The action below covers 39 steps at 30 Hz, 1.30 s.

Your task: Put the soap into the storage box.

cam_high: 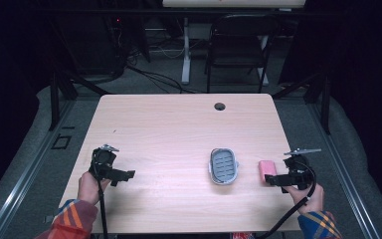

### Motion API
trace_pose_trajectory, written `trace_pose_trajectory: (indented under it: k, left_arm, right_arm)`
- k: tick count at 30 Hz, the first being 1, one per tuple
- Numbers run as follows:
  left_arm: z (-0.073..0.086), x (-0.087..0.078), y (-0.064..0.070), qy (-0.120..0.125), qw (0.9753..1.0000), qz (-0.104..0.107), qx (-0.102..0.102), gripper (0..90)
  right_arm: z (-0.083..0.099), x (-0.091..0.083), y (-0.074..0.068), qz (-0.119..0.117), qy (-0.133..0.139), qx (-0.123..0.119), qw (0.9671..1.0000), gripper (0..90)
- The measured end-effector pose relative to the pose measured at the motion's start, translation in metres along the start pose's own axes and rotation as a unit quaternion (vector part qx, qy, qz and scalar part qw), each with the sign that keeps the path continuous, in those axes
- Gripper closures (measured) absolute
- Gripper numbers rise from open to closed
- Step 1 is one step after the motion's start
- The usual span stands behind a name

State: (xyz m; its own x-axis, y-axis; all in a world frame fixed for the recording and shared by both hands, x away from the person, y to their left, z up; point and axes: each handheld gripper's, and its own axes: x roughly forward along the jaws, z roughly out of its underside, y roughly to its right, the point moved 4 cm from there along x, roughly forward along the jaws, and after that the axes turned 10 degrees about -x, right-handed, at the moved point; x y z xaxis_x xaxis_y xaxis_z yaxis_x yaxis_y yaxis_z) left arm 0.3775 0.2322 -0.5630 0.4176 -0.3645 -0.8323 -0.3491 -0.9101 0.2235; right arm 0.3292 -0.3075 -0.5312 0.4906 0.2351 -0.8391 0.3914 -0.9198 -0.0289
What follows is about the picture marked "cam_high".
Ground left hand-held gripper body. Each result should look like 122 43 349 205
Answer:
88 143 120 182

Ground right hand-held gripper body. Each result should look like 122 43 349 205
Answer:
283 147 322 191

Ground pink soap bar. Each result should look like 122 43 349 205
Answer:
258 159 279 184

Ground person's right hand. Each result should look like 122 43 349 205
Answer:
283 182 325 215

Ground person's left hand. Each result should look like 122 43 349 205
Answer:
77 170 112 207

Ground grey soap dish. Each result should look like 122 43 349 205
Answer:
207 147 240 186

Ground black metal stand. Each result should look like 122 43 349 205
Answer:
272 70 332 135
47 65 111 132

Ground white desk with legs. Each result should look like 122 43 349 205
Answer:
161 0 307 86

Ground black folding chair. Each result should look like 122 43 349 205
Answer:
204 13 283 95

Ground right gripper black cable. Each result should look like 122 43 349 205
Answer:
256 160 318 239

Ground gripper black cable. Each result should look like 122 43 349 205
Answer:
93 155 109 239
256 160 318 239

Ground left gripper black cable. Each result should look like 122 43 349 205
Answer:
93 155 109 239

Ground aluminium floor rail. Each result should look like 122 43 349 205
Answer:
0 99 78 239
305 99 382 239

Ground black floor cable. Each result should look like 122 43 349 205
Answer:
124 62 200 95

